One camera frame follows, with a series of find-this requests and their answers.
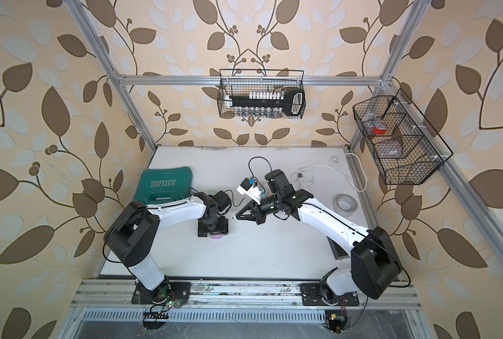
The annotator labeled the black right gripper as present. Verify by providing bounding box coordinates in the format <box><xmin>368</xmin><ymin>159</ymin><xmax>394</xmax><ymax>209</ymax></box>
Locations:
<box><xmin>236</xmin><ymin>195</ymin><xmax>282</xmax><ymax>224</ymax></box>

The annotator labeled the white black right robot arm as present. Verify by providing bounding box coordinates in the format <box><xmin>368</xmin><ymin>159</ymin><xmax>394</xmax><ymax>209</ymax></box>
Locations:
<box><xmin>236</xmin><ymin>169</ymin><xmax>407</xmax><ymax>305</ymax></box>

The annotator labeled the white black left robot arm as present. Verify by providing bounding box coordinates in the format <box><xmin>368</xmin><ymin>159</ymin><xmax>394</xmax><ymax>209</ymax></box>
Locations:
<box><xmin>104</xmin><ymin>191</ymin><xmax>232</xmax><ymax>305</ymax></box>

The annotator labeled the green plastic tool case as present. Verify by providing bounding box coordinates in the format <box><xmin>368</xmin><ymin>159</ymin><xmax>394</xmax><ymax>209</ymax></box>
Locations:
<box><xmin>133</xmin><ymin>167</ymin><xmax>193</xmax><ymax>205</ymax></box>

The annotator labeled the white tape roll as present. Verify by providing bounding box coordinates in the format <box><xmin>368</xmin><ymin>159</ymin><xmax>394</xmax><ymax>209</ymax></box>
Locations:
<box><xmin>333</xmin><ymin>194</ymin><xmax>359</xmax><ymax>218</ymax></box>

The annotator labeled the black block on table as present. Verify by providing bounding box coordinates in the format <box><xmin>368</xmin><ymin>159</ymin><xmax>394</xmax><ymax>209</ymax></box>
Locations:
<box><xmin>328</xmin><ymin>237</ymin><xmax>349</xmax><ymax>261</ymax></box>

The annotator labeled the black white socket set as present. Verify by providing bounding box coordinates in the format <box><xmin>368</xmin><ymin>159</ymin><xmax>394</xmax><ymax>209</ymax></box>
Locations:
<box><xmin>217</xmin><ymin>88</ymin><xmax>306</xmax><ymax>119</ymax></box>

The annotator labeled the red object in basket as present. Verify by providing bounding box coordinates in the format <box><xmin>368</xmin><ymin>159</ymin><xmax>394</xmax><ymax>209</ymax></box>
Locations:
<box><xmin>372</xmin><ymin>122</ymin><xmax>388</xmax><ymax>136</ymax></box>

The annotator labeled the white power strip cord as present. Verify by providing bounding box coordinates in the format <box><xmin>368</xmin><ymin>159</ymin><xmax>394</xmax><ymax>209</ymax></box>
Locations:
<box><xmin>290</xmin><ymin>152</ymin><xmax>369</xmax><ymax>193</ymax></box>

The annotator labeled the black wire basket back wall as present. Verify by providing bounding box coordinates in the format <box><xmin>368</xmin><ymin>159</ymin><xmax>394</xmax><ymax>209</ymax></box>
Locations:
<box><xmin>217</xmin><ymin>68</ymin><xmax>306</xmax><ymax>119</ymax></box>

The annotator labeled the black wire basket wall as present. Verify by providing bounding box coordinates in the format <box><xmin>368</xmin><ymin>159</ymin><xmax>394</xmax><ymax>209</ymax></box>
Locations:
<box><xmin>353</xmin><ymin>89</ymin><xmax>453</xmax><ymax>185</ymax></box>
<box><xmin>217</xmin><ymin>68</ymin><xmax>306</xmax><ymax>119</ymax></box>

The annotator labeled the aluminium frame rail front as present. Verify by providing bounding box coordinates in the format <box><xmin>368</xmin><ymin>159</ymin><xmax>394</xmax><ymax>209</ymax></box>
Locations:
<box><xmin>63</xmin><ymin>279</ymin><xmax>425</xmax><ymax>329</ymax></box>

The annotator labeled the black wire basket right wall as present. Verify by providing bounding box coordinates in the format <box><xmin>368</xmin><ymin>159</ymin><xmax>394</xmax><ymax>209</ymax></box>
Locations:
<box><xmin>353</xmin><ymin>89</ymin><xmax>453</xmax><ymax>185</ymax></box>

